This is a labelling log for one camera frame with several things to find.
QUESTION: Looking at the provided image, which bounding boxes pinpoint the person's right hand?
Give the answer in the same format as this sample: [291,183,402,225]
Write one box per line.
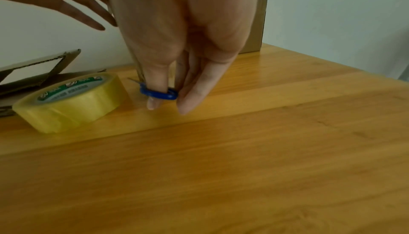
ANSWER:
[107,0,259,116]

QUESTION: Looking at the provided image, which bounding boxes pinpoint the stack of cardboard boxes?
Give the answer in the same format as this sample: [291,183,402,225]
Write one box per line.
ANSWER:
[0,49,107,118]

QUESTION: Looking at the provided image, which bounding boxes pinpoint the blue-handled scissors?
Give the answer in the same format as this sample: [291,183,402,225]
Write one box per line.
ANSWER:
[127,77,179,101]

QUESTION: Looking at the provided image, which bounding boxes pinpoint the yellow tape roll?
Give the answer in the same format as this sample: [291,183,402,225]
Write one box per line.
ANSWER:
[12,72,129,135]

